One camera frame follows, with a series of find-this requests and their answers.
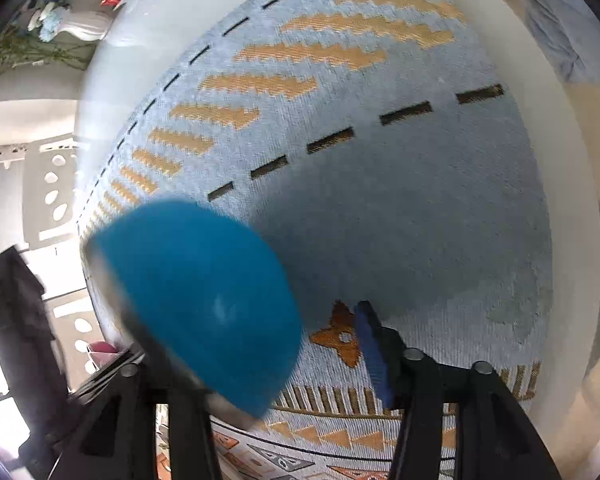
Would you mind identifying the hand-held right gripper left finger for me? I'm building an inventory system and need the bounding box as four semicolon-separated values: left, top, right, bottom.
17;350;223;480

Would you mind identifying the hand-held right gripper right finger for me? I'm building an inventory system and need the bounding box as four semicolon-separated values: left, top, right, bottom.
354;301;561;480

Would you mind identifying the blue steel-lined bowl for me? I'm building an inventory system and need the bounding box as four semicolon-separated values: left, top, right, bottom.
82;200;303;431

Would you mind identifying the white chair with oval holes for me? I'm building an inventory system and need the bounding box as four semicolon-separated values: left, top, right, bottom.
22;135;88;251

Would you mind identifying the blue patterned tablecloth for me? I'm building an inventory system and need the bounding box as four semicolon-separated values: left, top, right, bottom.
77;0;553;480

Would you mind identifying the white ceramic vase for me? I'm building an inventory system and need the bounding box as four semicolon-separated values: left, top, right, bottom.
40;10;112;42

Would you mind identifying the light blue cloth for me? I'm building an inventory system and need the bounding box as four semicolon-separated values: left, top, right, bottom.
505;0;600;93

